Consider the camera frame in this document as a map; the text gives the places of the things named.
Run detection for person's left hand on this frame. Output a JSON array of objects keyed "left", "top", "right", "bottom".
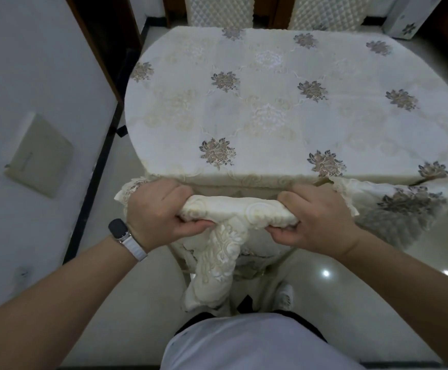
[{"left": 125, "top": 179, "right": 217, "bottom": 254}]

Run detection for person's right hand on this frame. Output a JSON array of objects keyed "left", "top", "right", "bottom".
[{"left": 265, "top": 183, "right": 363, "bottom": 261}]

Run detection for cream quilted cover chair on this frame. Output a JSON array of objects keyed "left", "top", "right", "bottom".
[
  {"left": 287, "top": 0, "right": 373, "bottom": 32},
  {"left": 330, "top": 173, "right": 448, "bottom": 251},
  {"left": 183, "top": 0, "right": 255, "bottom": 29},
  {"left": 114, "top": 177, "right": 359, "bottom": 312}
]

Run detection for person's left forearm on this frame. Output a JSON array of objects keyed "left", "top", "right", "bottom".
[{"left": 0, "top": 236, "right": 140, "bottom": 370}]

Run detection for person's right forearm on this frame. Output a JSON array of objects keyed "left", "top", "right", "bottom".
[{"left": 339, "top": 231, "right": 448, "bottom": 370}]

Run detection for smartwatch with white band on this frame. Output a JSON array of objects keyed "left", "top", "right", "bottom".
[{"left": 108, "top": 218, "right": 148, "bottom": 263}]

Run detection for black baseboard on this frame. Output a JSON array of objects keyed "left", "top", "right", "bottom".
[{"left": 56, "top": 17, "right": 442, "bottom": 370}]

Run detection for white right sneaker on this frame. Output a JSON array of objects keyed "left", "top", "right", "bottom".
[{"left": 276, "top": 284, "right": 295, "bottom": 312}]

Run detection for black trousers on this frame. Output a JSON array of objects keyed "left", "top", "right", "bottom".
[{"left": 176, "top": 310, "right": 327, "bottom": 343}]

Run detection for table with cream floral tablecloth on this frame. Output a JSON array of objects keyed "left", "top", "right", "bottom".
[{"left": 125, "top": 26, "right": 448, "bottom": 189}]

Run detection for white shirt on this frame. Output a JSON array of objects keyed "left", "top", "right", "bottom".
[{"left": 160, "top": 313, "right": 363, "bottom": 370}]

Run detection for tall brown wooden cabinet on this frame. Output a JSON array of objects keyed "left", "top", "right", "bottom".
[{"left": 162, "top": 0, "right": 298, "bottom": 29}]

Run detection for white standing appliance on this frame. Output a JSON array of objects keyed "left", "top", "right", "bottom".
[{"left": 382, "top": 0, "right": 446, "bottom": 39}]

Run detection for beige wall panel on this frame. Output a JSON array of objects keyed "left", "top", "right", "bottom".
[{"left": 3, "top": 113, "right": 74, "bottom": 199}]

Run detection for brown wooden door frame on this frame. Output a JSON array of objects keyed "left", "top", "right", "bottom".
[{"left": 64, "top": 0, "right": 144, "bottom": 106}]

